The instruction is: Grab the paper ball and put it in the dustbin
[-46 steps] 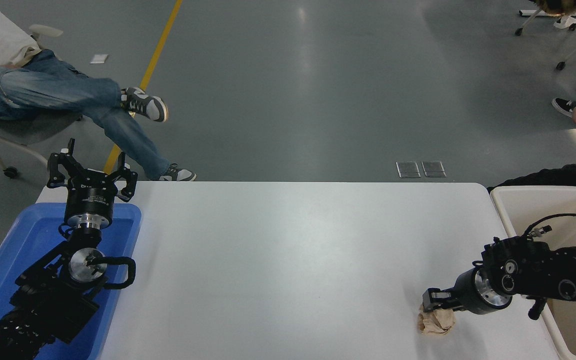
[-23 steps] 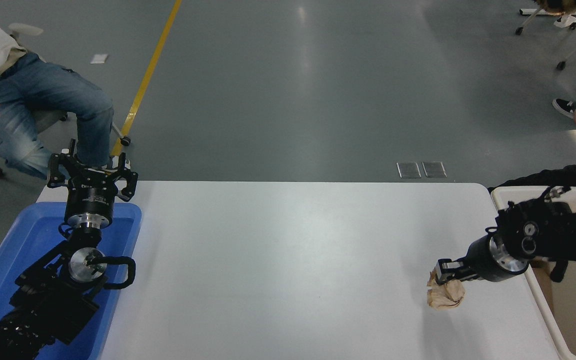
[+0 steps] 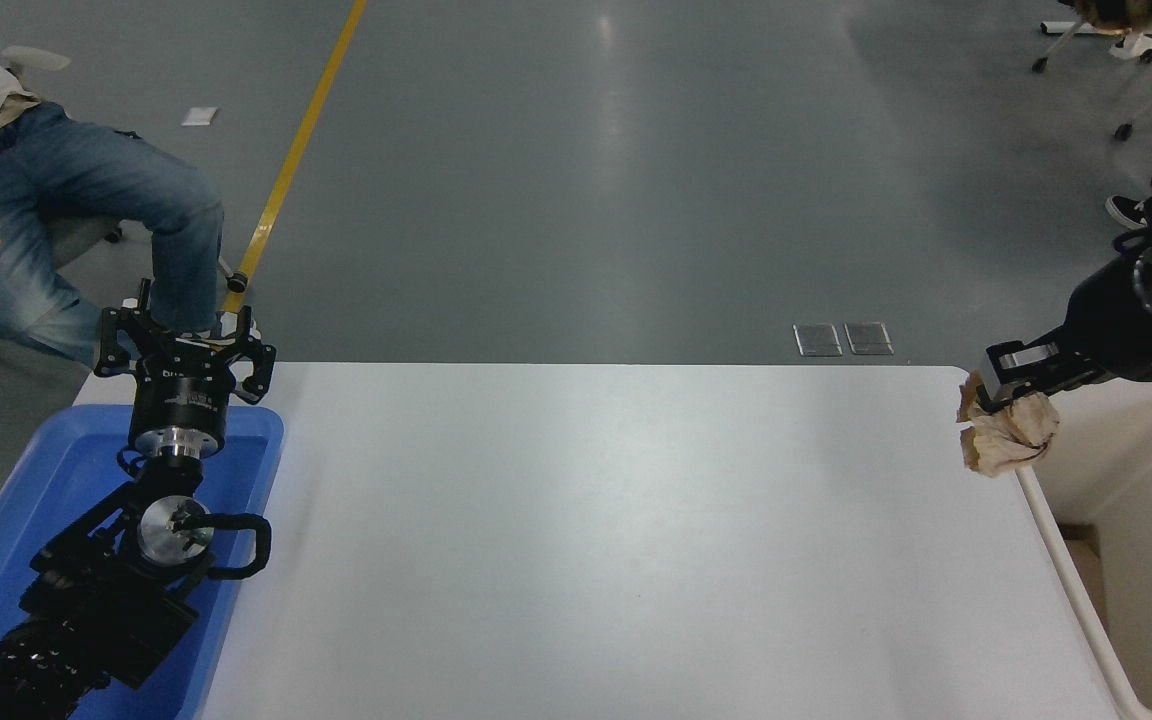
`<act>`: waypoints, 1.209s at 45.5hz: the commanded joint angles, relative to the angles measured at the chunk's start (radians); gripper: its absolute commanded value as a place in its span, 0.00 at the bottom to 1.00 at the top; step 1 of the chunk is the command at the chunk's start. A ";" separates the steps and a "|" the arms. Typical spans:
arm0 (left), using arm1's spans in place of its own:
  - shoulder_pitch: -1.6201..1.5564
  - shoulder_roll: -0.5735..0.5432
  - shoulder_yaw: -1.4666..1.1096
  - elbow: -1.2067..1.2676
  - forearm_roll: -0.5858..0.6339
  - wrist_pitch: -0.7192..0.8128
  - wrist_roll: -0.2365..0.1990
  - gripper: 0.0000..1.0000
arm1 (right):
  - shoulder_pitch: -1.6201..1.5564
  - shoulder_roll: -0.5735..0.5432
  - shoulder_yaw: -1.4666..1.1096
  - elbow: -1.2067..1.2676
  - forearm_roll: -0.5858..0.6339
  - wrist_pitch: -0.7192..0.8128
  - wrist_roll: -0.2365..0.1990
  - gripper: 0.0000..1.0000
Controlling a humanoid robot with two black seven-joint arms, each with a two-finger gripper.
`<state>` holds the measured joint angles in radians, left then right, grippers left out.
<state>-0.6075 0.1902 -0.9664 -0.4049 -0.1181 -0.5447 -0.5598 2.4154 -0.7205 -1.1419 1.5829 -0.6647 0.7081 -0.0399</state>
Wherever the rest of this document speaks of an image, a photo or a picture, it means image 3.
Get blue plastic tray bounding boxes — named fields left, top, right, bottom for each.
left=0, top=403, right=285, bottom=720

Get seated person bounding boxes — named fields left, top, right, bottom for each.
left=0, top=10, right=228, bottom=367

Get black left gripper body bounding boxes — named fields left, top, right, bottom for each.
left=128, top=340, right=239, bottom=434

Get white chair base with castors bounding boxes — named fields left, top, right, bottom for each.
left=1029, top=14, right=1152, bottom=73

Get brown fuzzy object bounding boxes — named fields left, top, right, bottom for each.
left=1071, top=0, right=1152, bottom=34

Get metal floor plate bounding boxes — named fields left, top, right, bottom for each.
left=793, top=323, right=843, bottom=357
left=844, top=321, right=894, bottom=356

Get tan paper ball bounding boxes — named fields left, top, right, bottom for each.
left=956, top=370, right=1061, bottom=478

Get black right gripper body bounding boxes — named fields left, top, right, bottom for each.
left=1065, top=255, right=1152, bottom=384

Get large pale bin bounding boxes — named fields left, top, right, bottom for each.
left=1014, top=372, right=1152, bottom=720

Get standing person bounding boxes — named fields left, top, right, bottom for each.
left=1104, top=194, right=1152, bottom=232

